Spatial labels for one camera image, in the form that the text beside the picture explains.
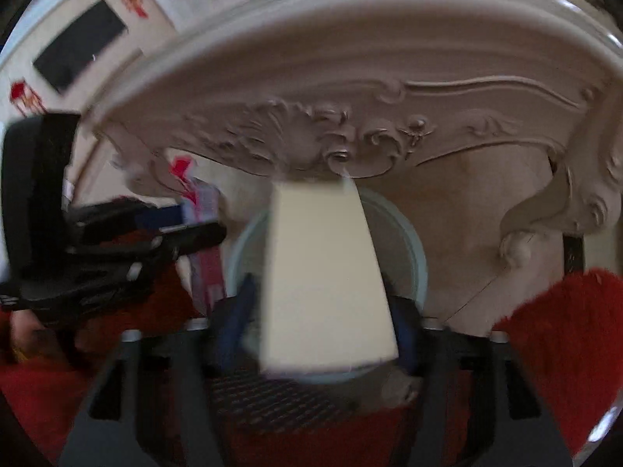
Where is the clear plastic packet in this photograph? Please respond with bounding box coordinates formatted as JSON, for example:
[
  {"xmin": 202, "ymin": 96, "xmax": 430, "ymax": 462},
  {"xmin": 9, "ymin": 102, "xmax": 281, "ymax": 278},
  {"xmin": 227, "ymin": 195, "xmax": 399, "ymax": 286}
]
[{"xmin": 168, "ymin": 153, "xmax": 227, "ymax": 314}]

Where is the pale blue round bin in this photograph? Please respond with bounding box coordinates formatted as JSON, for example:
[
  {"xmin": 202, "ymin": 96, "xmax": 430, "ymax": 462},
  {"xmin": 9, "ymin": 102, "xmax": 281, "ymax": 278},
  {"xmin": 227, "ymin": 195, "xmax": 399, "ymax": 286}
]
[{"xmin": 226, "ymin": 187, "xmax": 429, "ymax": 386}]

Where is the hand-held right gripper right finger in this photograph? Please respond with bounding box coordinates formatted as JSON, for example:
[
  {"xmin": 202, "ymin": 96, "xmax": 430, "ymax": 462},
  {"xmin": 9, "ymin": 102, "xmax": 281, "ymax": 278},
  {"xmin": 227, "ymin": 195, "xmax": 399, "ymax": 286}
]
[{"xmin": 387, "ymin": 294, "xmax": 575, "ymax": 467}]

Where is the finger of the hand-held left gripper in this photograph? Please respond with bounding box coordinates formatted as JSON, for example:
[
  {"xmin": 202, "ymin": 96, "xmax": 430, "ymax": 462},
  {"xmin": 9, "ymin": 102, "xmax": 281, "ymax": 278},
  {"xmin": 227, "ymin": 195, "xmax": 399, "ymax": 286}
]
[
  {"xmin": 72, "ymin": 197, "xmax": 185, "ymax": 230},
  {"xmin": 70, "ymin": 220, "xmax": 227, "ymax": 276}
]

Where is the red fuzzy cloth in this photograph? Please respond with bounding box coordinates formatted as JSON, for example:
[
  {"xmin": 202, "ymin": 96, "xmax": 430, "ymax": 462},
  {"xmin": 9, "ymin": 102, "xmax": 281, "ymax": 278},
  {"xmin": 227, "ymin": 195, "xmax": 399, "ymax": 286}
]
[{"xmin": 0, "ymin": 265, "xmax": 623, "ymax": 467}]

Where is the cream cardboard box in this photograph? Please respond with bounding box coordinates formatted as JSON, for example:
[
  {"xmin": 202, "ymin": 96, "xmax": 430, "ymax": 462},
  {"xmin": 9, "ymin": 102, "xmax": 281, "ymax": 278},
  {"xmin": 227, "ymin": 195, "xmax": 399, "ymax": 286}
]
[{"xmin": 259, "ymin": 179, "xmax": 401, "ymax": 376}]

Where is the carved white table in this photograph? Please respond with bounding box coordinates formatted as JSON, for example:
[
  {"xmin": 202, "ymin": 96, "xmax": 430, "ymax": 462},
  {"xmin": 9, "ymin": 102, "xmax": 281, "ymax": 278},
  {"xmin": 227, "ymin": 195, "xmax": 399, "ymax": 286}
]
[{"xmin": 83, "ymin": 0, "xmax": 623, "ymax": 269}]

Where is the red knot wall decoration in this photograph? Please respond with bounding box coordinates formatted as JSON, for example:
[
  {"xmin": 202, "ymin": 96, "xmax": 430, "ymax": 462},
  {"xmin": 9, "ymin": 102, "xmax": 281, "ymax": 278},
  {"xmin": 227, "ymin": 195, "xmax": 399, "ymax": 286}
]
[
  {"xmin": 10, "ymin": 80, "xmax": 46, "ymax": 118},
  {"xmin": 116, "ymin": 0, "xmax": 150, "ymax": 18}
]

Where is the person's left hand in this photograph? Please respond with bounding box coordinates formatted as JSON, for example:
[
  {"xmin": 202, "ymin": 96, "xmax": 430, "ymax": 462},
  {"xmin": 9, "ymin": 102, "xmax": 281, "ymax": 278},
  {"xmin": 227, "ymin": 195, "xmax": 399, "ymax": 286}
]
[{"xmin": 6, "ymin": 309, "xmax": 54, "ymax": 367}]

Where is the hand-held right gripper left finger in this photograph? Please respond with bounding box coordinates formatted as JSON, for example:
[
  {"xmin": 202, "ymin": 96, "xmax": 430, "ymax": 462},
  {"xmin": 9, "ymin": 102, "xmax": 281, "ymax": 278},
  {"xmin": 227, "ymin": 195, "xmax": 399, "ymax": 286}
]
[{"xmin": 58, "ymin": 272, "xmax": 260, "ymax": 467}]

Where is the black wall television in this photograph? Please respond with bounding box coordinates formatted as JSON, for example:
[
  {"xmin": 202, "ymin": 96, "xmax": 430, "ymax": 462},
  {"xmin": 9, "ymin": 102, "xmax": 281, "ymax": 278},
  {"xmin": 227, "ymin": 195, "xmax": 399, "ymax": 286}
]
[{"xmin": 32, "ymin": 0, "xmax": 130, "ymax": 94}]

